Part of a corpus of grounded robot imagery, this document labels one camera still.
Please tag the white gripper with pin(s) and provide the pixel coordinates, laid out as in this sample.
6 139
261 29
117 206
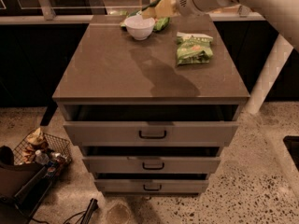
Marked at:
186 1

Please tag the brown robot base part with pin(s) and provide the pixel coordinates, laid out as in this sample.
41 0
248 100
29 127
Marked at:
22 188

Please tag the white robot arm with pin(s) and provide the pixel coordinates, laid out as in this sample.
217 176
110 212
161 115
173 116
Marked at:
283 15

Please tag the green snack bag behind bowl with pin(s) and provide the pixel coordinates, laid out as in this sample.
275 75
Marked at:
160 24

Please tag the white ceramic bowl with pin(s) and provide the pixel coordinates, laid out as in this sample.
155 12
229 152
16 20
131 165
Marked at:
138 27

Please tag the green snack bag front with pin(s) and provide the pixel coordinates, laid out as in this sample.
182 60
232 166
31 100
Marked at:
193 48

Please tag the grey drawer cabinet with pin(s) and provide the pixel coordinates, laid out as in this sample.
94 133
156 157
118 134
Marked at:
113 77

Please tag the white pillar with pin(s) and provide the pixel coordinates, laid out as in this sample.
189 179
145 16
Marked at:
275 61

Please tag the top grey drawer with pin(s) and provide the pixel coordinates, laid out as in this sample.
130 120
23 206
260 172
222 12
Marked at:
151 133

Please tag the grey drawer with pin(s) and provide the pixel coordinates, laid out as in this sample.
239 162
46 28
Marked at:
152 160
151 133
152 184

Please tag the middle grey drawer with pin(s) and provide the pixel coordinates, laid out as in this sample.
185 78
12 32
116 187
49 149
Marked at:
152 160

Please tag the crumpled snack bag in basket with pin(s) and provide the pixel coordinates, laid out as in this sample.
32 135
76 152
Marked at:
34 141

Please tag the bottom grey drawer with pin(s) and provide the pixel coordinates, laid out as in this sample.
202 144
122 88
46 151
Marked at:
152 184

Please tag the clear plastic water bottle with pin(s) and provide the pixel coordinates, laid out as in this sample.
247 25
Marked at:
41 158

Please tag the black wire basket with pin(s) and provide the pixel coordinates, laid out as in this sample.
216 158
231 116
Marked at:
58 152

